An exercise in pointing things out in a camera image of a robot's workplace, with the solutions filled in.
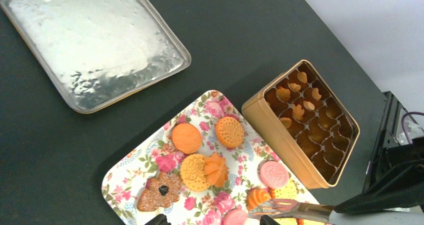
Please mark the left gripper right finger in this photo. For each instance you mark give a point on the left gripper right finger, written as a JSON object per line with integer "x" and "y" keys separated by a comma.
{"x": 267, "y": 220}

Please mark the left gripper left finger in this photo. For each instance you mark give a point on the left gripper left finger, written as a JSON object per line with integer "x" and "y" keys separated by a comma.
{"x": 160, "y": 219}

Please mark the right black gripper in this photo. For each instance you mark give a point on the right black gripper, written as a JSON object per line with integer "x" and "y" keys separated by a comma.
{"x": 401, "y": 187}

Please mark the white handled metal tongs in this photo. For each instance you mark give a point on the white handled metal tongs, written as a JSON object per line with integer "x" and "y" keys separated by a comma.
{"x": 289, "y": 208}

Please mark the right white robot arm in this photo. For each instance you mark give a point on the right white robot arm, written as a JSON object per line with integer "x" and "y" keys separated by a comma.
{"x": 388, "y": 150}

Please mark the brown flower cookie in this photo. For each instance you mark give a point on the brown flower cookie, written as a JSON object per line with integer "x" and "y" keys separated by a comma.
{"x": 163, "y": 191}

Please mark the pink sandwich cookie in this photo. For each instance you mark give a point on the pink sandwich cookie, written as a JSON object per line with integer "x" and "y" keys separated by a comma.
{"x": 274, "y": 174}

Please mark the floral cookie tray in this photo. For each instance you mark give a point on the floral cookie tray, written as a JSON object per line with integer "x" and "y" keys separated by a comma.
{"x": 233, "y": 173}

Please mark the orange plain round cookie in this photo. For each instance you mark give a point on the orange plain round cookie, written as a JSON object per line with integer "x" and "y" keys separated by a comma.
{"x": 186, "y": 138}

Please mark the yellow dotted round biscuit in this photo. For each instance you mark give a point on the yellow dotted round biscuit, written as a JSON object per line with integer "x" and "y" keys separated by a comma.
{"x": 229, "y": 132}

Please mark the gold cookie tin box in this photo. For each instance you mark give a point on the gold cookie tin box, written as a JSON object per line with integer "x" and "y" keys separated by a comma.
{"x": 305, "y": 124}

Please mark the silver tin lid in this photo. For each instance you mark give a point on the silver tin lid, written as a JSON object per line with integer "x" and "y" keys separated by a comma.
{"x": 98, "y": 52}

